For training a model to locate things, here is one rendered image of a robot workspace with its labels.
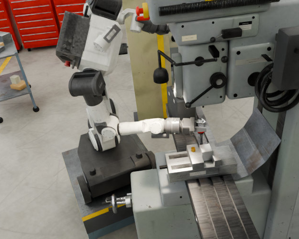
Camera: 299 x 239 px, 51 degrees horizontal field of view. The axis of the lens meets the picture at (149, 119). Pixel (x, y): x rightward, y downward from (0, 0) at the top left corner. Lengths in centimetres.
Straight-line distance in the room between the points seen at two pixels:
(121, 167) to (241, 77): 118
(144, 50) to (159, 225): 191
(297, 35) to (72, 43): 97
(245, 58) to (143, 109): 232
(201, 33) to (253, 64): 28
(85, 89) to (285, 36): 90
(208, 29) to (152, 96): 229
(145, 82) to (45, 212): 164
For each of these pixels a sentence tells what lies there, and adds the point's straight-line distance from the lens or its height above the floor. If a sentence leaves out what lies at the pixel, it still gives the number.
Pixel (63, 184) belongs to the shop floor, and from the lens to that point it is 315.
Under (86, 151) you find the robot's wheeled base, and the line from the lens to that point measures 252.
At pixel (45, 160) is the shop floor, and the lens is 349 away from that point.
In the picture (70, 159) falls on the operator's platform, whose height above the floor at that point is 40.
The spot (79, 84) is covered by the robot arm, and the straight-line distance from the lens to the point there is 154.
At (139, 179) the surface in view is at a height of 74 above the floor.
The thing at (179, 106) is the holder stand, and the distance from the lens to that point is 190.
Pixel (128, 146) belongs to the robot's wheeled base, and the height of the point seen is 57.
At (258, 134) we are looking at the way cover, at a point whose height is 101.
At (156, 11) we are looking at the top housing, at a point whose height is 179.
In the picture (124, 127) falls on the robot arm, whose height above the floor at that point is 114.
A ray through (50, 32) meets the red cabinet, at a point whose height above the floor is 35.
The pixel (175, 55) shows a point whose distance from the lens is 143.
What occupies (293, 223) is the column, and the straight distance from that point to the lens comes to 208.
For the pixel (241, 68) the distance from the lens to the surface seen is 141.
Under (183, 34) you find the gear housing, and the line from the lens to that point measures 128.
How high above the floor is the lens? 211
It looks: 34 degrees down
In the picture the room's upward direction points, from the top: 6 degrees counter-clockwise
